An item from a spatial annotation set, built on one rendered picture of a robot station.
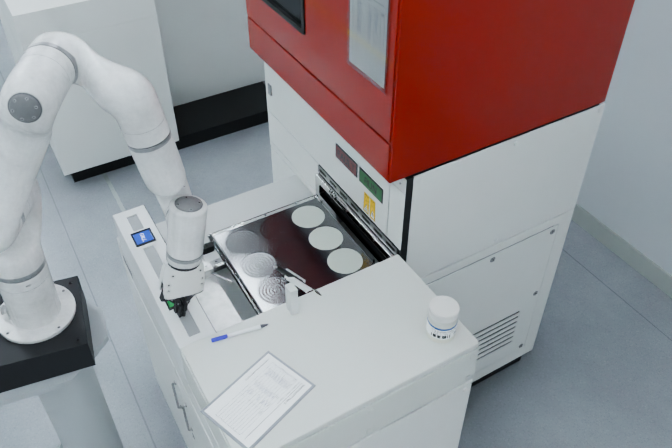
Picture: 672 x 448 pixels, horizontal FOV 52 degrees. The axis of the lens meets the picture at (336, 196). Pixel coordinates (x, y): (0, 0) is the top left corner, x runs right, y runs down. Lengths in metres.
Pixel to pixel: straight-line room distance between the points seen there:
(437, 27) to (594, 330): 1.90
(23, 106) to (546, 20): 1.16
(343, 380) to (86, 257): 2.04
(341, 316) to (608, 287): 1.82
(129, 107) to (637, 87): 2.24
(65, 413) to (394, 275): 1.00
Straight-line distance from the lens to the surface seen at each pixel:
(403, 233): 1.81
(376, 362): 1.62
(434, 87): 1.59
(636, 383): 3.00
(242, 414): 1.55
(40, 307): 1.83
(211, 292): 1.90
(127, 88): 1.34
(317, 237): 1.99
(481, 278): 2.22
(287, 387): 1.58
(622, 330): 3.15
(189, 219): 1.52
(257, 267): 1.92
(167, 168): 1.43
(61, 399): 2.08
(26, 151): 1.48
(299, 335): 1.67
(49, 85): 1.33
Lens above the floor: 2.27
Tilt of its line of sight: 40 degrees down
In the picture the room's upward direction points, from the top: straight up
